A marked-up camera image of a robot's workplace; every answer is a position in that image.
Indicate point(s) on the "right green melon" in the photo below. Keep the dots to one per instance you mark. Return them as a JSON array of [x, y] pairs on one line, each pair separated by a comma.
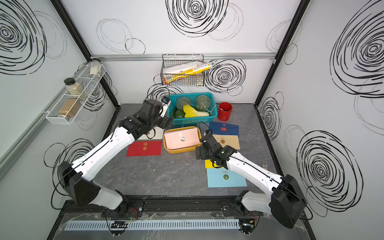
[[203, 103]]

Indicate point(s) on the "white wire wall shelf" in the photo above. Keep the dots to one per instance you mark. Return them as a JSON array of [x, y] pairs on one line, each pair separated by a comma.
[[92, 99]]

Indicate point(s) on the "white envelope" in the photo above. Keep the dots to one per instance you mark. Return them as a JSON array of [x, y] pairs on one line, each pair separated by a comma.
[[155, 134]]

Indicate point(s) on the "black wire wall basket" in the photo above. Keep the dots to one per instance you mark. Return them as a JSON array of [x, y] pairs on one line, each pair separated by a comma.
[[173, 59]]

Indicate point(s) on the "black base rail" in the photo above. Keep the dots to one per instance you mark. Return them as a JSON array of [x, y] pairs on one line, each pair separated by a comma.
[[231, 206]]

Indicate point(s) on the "navy blue envelope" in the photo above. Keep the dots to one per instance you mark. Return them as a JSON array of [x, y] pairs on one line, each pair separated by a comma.
[[224, 129]]

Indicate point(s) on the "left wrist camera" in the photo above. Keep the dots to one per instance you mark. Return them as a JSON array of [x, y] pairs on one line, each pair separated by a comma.
[[165, 105]]

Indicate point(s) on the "light blue envelope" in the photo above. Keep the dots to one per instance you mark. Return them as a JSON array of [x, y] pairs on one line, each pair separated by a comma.
[[222, 178]]

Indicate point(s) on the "white slotted cable duct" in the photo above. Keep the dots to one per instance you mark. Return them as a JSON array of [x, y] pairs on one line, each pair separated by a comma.
[[80, 225]]

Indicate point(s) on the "clear lid jar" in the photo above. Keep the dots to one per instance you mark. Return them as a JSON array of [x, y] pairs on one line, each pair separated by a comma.
[[96, 67]]

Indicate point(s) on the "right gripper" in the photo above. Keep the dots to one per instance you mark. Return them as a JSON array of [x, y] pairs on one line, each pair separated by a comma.
[[202, 155]]

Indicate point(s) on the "green pepper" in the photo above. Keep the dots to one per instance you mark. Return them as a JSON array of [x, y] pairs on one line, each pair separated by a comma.
[[178, 114]]

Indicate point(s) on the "white wrap box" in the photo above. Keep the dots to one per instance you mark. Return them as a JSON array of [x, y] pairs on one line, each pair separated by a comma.
[[179, 68]]

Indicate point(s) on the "red envelope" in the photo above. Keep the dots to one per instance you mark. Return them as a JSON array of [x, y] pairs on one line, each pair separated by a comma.
[[144, 148]]

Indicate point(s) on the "green melon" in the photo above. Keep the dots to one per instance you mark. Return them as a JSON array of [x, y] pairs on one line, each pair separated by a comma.
[[203, 103], [183, 101]]

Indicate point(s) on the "yellow foil roll box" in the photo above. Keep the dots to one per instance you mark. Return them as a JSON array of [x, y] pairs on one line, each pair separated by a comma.
[[197, 71]]

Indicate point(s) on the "red cup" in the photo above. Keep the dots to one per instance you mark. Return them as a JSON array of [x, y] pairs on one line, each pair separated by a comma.
[[224, 111]]

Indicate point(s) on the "beige envelope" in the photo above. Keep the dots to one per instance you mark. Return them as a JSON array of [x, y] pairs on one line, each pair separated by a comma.
[[228, 140]]

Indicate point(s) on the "teal plastic basket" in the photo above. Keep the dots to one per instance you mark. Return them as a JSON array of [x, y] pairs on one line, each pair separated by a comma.
[[192, 97]]

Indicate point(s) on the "pink envelope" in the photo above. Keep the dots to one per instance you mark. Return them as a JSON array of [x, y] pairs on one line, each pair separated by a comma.
[[182, 139]]

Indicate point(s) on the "yellow envelope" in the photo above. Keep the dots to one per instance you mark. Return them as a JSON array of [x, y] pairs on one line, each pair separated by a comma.
[[211, 165]]

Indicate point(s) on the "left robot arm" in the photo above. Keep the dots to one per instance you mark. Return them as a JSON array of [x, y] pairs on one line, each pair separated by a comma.
[[76, 178]]

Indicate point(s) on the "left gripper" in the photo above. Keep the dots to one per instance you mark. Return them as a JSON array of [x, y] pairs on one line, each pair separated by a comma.
[[163, 124]]

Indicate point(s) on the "black lid spice jar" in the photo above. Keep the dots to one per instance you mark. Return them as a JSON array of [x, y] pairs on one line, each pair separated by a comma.
[[73, 87]]

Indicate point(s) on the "silver fork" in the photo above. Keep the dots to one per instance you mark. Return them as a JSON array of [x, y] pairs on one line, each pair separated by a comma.
[[265, 165]]

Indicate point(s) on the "yellow white cabbage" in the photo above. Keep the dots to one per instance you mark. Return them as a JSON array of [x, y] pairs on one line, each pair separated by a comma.
[[191, 112]]

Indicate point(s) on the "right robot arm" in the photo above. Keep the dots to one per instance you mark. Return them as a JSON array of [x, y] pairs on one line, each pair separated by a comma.
[[282, 197]]

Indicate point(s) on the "left green melon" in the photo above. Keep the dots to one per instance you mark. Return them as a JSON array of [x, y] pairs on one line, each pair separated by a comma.
[[183, 101]]

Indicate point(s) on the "yellow storage box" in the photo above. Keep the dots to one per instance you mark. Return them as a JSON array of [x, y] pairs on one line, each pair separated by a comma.
[[183, 150]]

